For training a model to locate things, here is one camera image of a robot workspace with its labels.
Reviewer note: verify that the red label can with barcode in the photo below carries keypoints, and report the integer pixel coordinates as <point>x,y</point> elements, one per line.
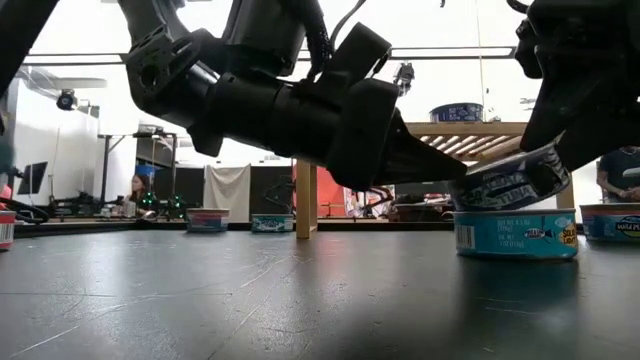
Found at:
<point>6,230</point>

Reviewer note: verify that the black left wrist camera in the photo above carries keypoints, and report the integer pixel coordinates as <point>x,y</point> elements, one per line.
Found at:
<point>357,55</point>

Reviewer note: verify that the person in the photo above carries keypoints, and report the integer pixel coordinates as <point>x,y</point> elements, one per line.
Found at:
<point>140,192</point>
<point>620,172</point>

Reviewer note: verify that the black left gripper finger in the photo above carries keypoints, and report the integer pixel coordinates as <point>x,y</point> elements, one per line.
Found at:
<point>420,165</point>

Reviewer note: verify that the pink and blue label can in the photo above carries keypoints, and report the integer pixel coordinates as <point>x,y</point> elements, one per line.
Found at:
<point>207,221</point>

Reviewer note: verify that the wooden slatted shelf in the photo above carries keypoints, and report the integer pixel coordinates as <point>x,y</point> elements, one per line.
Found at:
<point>306,210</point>

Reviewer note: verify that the dark blue albacore tuna can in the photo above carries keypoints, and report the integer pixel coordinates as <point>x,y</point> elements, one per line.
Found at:
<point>457,114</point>
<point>500,190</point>

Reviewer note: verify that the black table mat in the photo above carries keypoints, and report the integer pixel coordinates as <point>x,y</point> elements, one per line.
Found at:
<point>250,300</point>

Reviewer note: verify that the black ceiling camera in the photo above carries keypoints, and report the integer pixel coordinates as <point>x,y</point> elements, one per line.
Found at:
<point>404,77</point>
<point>66,100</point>

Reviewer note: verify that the teal white label can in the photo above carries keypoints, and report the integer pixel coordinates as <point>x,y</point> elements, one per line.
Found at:
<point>272,223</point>

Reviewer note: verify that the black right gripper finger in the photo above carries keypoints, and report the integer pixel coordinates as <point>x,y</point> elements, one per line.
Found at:
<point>550,120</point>
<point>605,140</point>

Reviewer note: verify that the orange wall panel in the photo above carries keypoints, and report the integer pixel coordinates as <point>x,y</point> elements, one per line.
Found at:
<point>331,197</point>

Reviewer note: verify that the black monitor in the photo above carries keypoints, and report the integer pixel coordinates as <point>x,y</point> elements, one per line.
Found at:
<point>32,177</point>

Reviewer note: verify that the black background robot arm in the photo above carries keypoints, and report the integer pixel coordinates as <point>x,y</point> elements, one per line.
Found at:
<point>80,205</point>

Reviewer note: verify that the light blue tuna can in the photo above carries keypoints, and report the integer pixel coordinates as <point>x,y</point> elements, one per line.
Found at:
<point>515,235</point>

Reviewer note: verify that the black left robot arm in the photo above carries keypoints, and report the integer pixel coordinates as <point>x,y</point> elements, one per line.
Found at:
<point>260,30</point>

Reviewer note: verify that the white hanging cloth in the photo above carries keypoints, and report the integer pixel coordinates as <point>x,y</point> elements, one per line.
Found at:
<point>227,190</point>

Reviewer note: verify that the black metal rack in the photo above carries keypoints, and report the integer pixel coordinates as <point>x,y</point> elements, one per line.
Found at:
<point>105,170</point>

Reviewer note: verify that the blue Wild Planet can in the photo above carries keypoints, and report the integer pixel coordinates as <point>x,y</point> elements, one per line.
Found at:
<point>612,225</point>

